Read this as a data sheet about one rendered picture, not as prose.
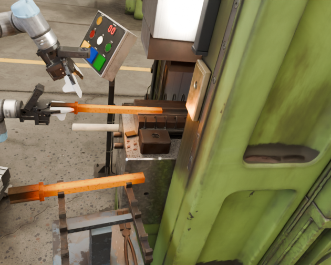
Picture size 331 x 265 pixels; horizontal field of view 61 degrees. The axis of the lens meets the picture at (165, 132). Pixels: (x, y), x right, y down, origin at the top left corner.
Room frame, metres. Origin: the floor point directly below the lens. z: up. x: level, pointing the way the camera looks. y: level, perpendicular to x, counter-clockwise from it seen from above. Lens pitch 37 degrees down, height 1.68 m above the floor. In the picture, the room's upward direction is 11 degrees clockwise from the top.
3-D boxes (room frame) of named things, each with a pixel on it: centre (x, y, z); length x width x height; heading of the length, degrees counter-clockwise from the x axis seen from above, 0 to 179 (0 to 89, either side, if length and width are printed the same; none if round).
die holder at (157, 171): (1.07, -0.08, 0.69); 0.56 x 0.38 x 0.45; 108
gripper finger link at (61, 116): (0.92, 0.43, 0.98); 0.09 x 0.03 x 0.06; 105
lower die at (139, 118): (1.12, -0.05, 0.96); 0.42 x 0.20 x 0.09; 108
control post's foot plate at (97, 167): (1.56, 0.39, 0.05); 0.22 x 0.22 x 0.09; 18
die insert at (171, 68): (1.10, -0.10, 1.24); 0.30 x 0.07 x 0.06; 108
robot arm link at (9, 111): (0.87, 0.61, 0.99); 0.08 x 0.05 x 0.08; 18
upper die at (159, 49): (1.12, -0.05, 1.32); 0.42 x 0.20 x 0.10; 108
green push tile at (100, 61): (1.40, 0.42, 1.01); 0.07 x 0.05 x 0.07; 43
